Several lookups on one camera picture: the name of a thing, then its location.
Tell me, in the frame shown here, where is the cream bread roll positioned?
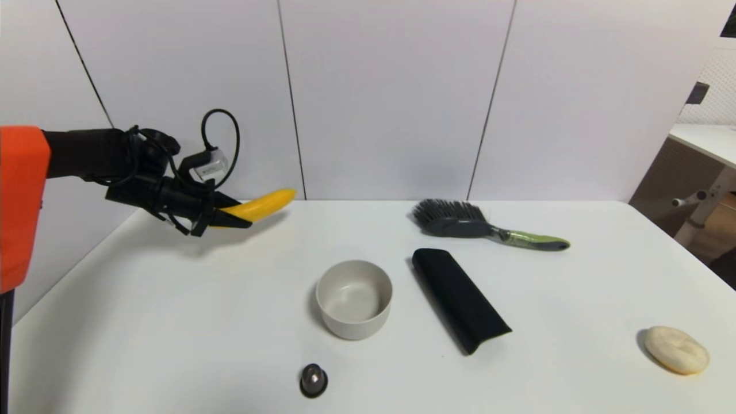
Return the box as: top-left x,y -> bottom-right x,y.
643,326 -> 710,375

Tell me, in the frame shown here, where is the small dark metallic capsule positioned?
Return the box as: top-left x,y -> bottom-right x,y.
300,363 -> 329,398

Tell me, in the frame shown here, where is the black brush with green handle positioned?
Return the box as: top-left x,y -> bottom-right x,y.
412,200 -> 571,252

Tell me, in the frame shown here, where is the grey desk crank handle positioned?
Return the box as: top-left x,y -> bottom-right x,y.
672,191 -> 708,209

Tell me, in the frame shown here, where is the beige round bowl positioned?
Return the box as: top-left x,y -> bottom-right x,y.
316,260 -> 393,340

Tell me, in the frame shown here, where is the black camera cable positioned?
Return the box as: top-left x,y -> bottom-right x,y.
201,109 -> 241,189

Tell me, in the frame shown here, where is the dark monitor corner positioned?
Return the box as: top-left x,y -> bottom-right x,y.
719,0 -> 736,39

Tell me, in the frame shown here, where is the yellow banana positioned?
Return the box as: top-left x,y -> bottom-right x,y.
210,189 -> 297,229

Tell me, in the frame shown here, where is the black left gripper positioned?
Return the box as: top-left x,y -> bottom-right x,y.
158,176 -> 252,237

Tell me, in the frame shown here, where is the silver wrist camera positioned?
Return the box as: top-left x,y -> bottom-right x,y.
193,148 -> 229,181

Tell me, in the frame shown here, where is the white-topped brown desk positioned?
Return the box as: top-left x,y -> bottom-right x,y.
629,124 -> 736,271

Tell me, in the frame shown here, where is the black fabric case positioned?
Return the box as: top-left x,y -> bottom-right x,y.
412,248 -> 512,355

